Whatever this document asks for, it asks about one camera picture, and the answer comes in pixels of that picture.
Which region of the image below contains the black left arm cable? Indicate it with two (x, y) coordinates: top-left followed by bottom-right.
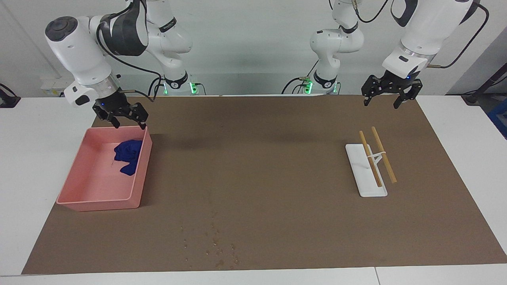
(355, 0), (490, 69)

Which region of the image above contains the blue crate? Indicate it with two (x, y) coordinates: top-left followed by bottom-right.
(487, 99), (507, 139)

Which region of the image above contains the black table clamp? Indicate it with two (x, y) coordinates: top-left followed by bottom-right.
(0, 83), (21, 108)

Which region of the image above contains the pink plastic bin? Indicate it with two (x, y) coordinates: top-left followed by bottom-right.
(56, 126), (153, 212)

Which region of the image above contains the black left base cable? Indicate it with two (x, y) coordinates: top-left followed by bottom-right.
(281, 59), (319, 95)

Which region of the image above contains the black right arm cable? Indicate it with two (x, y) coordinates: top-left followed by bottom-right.
(96, 24), (164, 103)

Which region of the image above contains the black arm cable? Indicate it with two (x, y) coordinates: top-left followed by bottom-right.
(355, 0), (490, 69)
(96, 24), (164, 103)

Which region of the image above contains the white wall socket box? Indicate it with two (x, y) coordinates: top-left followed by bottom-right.
(41, 77), (84, 97)

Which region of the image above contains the brown table mat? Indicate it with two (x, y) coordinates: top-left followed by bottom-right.
(22, 95), (507, 275)

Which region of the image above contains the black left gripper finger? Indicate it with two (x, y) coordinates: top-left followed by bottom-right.
(361, 75), (381, 106)
(393, 79), (423, 109)

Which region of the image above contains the wooden rack rod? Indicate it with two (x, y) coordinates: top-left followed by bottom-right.
(371, 127), (398, 184)
(359, 131), (383, 188)

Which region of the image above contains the black base cable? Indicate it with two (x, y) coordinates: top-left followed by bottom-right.
(148, 76), (166, 96)
(281, 59), (319, 95)

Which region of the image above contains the black stand leg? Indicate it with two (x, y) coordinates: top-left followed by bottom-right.
(461, 61), (507, 105)

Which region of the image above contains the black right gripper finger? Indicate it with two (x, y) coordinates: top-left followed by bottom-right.
(127, 102), (149, 130)
(95, 109), (120, 129)

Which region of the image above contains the black right base cable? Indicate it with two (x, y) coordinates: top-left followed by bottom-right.
(148, 76), (166, 96)

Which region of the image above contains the white towel rack base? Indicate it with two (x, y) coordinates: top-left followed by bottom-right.
(345, 143), (388, 198)

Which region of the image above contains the dark blue towel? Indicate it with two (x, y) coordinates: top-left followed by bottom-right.
(114, 139), (143, 177)

